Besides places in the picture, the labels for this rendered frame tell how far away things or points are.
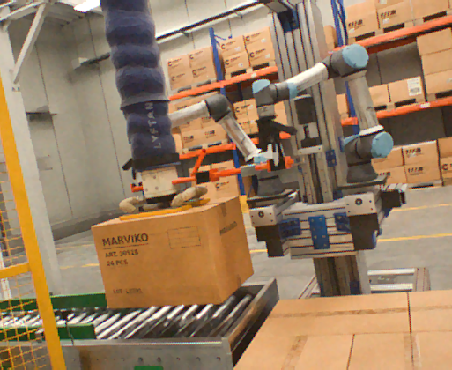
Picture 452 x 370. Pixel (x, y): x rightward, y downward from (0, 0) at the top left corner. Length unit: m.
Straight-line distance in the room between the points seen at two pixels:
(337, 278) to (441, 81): 6.72
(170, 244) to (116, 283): 0.36
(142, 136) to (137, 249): 0.51
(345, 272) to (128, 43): 1.60
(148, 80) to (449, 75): 7.34
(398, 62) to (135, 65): 8.57
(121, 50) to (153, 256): 0.93
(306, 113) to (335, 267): 0.86
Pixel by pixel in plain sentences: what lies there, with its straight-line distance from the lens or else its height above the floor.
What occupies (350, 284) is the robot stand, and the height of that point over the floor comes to 0.47.
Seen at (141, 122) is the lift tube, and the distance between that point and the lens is 1.98.
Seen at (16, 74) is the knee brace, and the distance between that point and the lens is 4.99.
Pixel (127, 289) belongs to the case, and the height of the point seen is 0.78.
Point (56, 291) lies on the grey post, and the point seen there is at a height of 0.26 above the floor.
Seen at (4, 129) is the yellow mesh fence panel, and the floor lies 1.57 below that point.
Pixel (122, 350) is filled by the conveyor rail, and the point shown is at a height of 0.57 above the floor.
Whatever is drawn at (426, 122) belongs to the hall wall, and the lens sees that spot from 10.09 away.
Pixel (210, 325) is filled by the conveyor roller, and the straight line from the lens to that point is 2.07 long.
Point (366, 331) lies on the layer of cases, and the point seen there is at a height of 0.54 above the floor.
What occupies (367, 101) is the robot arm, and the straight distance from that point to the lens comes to 2.07.
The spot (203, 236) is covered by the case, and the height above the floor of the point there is 0.98.
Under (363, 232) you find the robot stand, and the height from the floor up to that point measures 0.81.
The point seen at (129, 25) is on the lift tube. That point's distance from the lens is 2.06.
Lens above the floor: 1.28
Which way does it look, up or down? 3 degrees down
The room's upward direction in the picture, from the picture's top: 11 degrees counter-clockwise
